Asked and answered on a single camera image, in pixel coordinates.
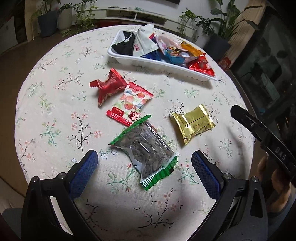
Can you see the large dark pot plant right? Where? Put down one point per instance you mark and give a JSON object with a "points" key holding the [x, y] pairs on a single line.
{"points": [[229, 22]]}

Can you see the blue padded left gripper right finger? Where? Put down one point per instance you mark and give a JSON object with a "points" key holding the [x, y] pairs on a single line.
{"points": [[239, 211]]}

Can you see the small green plant right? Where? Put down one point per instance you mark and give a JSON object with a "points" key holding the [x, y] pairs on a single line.
{"points": [[190, 20]]}

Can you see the light blue cartoon packet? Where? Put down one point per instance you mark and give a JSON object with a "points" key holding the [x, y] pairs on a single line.
{"points": [[176, 55]]}

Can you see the black wall television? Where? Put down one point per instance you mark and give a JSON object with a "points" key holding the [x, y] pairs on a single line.
{"points": [[174, 1]]}

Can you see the orange yellow snack bar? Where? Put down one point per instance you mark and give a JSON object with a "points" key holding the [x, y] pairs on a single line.
{"points": [[194, 51]]}

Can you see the white plastic tray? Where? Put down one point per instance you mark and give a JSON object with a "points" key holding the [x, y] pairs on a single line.
{"points": [[154, 64]]}

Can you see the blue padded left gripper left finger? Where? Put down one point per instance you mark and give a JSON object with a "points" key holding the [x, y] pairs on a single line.
{"points": [[38, 216]]}

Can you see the black snack packet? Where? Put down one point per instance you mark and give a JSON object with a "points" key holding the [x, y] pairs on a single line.
{"points": [[125, 47]]}

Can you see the gold snack packet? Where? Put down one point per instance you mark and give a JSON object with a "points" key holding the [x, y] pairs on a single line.
{"points": [[192, 123]]}

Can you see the trailing green plant left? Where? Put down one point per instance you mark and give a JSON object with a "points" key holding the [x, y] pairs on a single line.
{"points": [[82, 17]]}

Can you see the red bag on floor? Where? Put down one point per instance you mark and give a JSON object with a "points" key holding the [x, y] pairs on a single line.
{"points": [[225, 64]]}

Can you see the dark grey plant pot left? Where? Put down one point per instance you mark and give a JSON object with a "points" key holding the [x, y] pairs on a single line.
{"points": [[48, 23]]}

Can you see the person's right hand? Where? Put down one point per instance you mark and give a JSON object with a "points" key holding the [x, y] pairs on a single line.
{"points": [[276, 190]]}

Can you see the white tv console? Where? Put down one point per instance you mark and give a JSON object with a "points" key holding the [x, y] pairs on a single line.
{"points": [[143, 17]]}

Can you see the blue cookie packet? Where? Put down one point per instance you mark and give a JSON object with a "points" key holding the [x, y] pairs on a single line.
{"points": [[154, 55]]}

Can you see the strawberry candy packet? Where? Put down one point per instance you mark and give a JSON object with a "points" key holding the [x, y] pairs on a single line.
{"points": [[128, 108]]}

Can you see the red snack packet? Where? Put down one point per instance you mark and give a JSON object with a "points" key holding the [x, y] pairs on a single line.
{"points": [[114, 83], [201, 65]]}

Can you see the green-edged seed packet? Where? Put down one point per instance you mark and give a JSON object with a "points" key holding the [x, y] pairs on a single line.
{"points": [[148, 152]]}

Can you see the red snack packet in tray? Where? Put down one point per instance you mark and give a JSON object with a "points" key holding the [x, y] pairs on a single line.
{"points": [[201, 65]]}

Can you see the white plant pot left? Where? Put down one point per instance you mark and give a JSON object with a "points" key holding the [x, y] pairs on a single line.
{"points": [[65, 19]]}

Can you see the pale pink snack packet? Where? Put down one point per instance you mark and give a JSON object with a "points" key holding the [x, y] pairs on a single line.
{"points": [[164, 42]]}

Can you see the white green snack packet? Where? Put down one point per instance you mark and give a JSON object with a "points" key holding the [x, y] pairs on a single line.
{"points": [[143, 43]]}

